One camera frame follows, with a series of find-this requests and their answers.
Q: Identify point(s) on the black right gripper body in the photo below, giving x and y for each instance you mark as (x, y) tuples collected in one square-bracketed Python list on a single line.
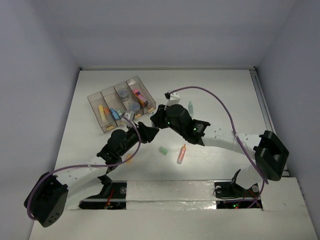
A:
[(163, 120)]

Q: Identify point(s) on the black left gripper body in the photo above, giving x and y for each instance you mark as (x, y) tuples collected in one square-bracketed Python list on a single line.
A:
[(142, 132)]

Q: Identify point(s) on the green highlighter with tip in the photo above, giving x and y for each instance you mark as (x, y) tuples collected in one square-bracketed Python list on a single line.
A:
[(191, 109)]

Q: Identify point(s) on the green highlighter cap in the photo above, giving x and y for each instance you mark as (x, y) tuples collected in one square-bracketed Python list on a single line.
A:
[(163, 151)]

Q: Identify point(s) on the clear paperclip jar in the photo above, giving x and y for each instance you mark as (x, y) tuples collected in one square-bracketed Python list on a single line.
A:
[(123, 94), (134, 106)]

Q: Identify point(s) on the pink capped pen tube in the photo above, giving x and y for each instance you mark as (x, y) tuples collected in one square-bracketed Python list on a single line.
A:
[(142, 100)]

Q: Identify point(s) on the green capped highlighter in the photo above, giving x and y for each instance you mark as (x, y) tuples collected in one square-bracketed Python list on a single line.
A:
[(119, 112)]

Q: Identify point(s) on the yellow highlighter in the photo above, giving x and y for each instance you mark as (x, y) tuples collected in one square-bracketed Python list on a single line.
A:
[(102, 114)]

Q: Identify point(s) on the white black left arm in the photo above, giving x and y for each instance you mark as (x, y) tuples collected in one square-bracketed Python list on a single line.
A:
[(47, 200)]

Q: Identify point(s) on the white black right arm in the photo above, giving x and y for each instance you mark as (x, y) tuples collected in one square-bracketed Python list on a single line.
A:
[(266, 152)]

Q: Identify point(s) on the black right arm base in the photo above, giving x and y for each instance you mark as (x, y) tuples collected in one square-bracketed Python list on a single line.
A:
[(229, 190)]

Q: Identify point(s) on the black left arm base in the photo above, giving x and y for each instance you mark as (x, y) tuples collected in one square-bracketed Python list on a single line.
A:
[(111, 192)]

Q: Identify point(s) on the orange yellow highlighter cap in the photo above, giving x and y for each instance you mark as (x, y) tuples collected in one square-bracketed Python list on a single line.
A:
[(129, 159)]

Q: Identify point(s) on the orange highlighter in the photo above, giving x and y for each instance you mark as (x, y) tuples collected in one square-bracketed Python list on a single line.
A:
[(181, 154)]

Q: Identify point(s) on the smoky clear drawer organizer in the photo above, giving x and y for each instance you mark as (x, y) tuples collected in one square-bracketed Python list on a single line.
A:
[(109, 98)]

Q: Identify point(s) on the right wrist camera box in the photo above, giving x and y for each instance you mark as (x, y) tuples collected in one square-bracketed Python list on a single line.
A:
[(172, 98)]

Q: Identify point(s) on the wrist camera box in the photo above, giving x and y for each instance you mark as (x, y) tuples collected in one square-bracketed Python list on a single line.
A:
[(172, 98), (128, 115)]

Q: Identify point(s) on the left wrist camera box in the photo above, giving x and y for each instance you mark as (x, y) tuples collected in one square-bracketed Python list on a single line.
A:
[(128, 115)]

